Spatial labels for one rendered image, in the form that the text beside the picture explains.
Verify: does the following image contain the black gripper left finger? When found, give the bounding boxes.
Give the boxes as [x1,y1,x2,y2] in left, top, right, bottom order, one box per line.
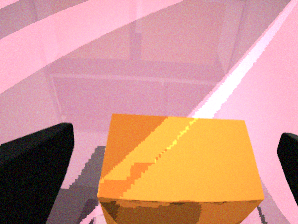
[0,123,74,224]

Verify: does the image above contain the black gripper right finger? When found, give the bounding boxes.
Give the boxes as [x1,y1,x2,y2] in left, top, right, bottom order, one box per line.
[277,132,298,206]

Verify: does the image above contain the orange block with dark blue square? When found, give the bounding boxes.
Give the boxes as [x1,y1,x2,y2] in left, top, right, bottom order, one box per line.
[97,113,265,224]

